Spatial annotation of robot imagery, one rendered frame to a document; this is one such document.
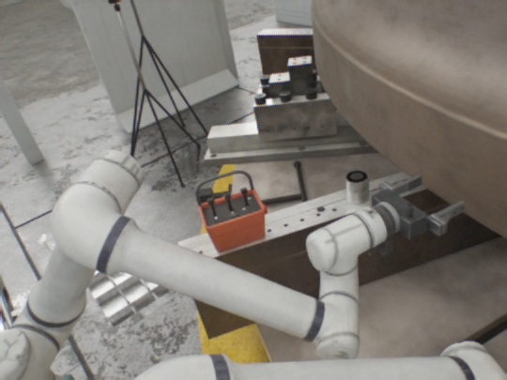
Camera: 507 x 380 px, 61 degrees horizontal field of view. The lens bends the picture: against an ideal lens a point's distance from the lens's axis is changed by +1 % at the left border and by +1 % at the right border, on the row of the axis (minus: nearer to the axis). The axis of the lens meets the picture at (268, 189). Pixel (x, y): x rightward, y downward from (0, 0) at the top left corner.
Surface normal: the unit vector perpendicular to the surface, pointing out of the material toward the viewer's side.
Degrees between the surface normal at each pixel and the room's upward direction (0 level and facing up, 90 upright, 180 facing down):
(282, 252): 90
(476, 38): 83
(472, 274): 0
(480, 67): 62
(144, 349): 0
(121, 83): 90
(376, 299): 0
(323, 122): 90
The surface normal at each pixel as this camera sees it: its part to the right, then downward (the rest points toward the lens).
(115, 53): 0.63, 0.37
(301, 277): 0.29, 0.52
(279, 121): -0.09, 0.59
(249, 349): -0.15, -0.80
